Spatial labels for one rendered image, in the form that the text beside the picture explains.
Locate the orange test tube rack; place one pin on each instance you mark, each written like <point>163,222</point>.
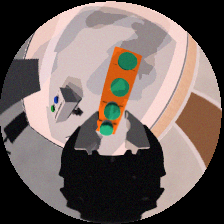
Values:
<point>114,72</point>

